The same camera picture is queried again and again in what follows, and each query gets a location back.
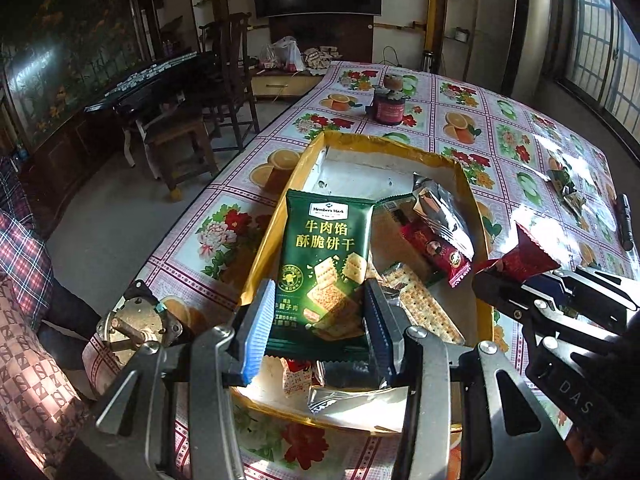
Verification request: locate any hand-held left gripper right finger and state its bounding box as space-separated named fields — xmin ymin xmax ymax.
xmin=362 ymin=278 xmax=576 ymax=480

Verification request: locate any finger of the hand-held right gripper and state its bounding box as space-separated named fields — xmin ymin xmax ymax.
xmin=520 ymin=266 xmax=640 ymax=313
xmin=471 ymin=272 xmax=608 ymax=418

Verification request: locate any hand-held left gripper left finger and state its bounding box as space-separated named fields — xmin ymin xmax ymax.
xmin=75 ymin=279 xmax=279 ymax=480

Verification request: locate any red snack packet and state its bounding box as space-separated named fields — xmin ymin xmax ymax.
xmin=475 ymin=222 xmax=562 ymax=286
xmin=400 ymin=220 xmax=473 ymax=288

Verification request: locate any green cracker packet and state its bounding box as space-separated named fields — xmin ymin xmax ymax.
xmin=263 ymin=189 xmax=376 ymax=365

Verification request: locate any pile of snack packets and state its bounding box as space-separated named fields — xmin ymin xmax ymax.
xmin=545 ymin=155 xmax=588 ymax=211

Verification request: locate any gold cardboard box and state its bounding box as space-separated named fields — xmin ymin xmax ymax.
xmin=230 ymin=131 xmax=496 ymax=441

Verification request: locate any clear cracker packet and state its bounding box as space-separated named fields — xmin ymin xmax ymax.
xmin=375 ymin=260 xmax=466 ymax=346

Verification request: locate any small orange white packet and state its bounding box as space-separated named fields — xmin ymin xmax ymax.
xmin=281 ymin=357 xmax=316 ymax=398

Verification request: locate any black pen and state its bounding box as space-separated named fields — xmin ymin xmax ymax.
xmin=616 ymin=194 xmax=635 ymax=252

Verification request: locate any large silver snack packet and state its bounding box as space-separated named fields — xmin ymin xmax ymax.
xmin=306 ymin=360 xmax=416 ymax=433

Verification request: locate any brass metal fitting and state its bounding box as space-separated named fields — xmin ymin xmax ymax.
xmin=96 ymin=280 xmax=183 ymax=356

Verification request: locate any fruit and flower print tablecloth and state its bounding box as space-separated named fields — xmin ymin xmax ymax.
xmin=82 ymin=60 xmax=618 ymax=480

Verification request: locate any dark cloth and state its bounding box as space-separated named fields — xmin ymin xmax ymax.
xmin=37 ymin=280 xmax=103 ymax=356

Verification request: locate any brown wooden stool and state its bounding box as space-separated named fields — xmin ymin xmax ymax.
xmin=145 ymin=115 xmax=221 ymax=203

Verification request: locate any red label jar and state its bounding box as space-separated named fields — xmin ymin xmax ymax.
xmin=371 ymin=74 xmax=405 ymax=126

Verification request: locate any barred window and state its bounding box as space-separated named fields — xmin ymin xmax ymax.
xmin=557 ymin=0 xmax=640 ymax=131

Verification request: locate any plaid clothing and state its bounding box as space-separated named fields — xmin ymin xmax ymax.
xmin=0 ymin=157 xmax=55 ymax=321

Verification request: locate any dark wooden chair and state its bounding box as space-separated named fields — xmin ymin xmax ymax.
xmin=200 ymin=12 xmax=261 ymax=153

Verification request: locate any wooden television cabinet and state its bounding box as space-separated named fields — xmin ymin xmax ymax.
xmin=250 ymin=67 xmax=323 ymax=101

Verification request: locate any dark wooden sideboard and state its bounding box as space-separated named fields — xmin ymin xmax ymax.
xmin=30 ymin=110 xmax=126 ymax=196

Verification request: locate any white standing air conditioner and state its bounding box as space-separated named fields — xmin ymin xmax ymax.
xmin=502 ymin=0 xmax=551 ymax=98

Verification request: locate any black glossy table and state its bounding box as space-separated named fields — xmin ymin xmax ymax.
xmin=84 ymin=52 xmax=226 ymax=168

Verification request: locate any white plastic bag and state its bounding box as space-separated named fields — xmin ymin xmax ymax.
xmin=260 ymin=36 xmax=306 ymax=73

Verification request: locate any stack of small boxes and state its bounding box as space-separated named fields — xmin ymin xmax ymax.
xmin=304 ymin=46 xmax=343 ymax=68

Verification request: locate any row of white tiles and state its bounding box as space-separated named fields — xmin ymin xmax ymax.
xmin=102 ymin=52 xmax=198 ymax=98

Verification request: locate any wooden pillar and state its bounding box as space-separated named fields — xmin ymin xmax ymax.
xmin=425 ymin=0 xmax=449 ymax=73

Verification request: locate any floral wall panel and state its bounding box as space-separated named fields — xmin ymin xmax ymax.
xmin=0 ymin=0 xmax=151 ymax=146

